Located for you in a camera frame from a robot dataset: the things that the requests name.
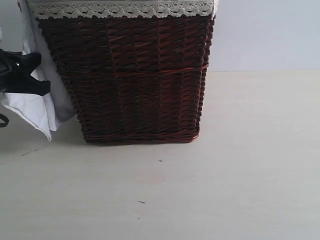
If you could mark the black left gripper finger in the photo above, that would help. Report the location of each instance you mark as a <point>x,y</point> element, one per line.
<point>29,62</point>
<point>27,84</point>

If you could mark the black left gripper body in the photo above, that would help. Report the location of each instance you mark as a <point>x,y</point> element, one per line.
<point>8,76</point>

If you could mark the white t-shirt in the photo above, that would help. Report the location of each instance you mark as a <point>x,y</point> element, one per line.
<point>45,113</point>

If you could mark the dark red wicker basket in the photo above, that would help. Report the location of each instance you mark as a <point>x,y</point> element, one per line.
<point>133,80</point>

